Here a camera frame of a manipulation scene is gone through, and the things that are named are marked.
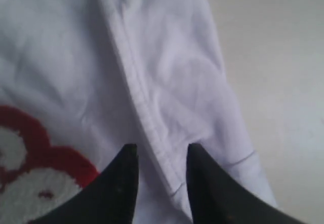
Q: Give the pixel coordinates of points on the white t-shirt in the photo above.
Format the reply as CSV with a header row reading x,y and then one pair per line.
x,y
102,73

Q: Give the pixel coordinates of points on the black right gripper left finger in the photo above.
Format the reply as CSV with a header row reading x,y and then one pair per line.
x,y
109,198

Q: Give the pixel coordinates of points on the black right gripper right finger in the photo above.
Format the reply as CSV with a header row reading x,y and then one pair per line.
x,y
215,197

